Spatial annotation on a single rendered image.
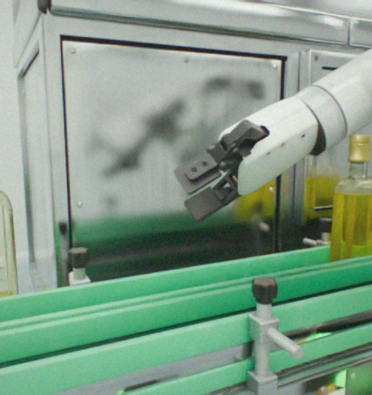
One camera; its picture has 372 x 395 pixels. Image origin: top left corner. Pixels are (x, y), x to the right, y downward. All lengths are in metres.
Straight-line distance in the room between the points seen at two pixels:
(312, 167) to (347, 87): 0.37
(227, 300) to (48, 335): 0.22
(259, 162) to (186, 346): 0.21
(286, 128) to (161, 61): 0.33
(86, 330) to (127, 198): 0.28
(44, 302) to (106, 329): 0.11
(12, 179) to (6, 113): 0.53
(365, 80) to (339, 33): 0.41
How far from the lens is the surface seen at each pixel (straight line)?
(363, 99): 0.50
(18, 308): 0.57
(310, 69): 0.84
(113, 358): 0.43
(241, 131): 0.40
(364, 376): 0.63
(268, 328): 0.47
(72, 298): 0.58
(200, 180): 0.41
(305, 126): 0.45
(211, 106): 0.75
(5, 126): 3.61
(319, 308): 0.55
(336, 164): 0.89
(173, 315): 0.52
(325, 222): 0.78
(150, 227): 0.72
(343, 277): 0.68
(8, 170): 3.63
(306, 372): 0.56
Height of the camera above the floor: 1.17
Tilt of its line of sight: 9 degrees down
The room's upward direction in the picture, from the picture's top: straight up
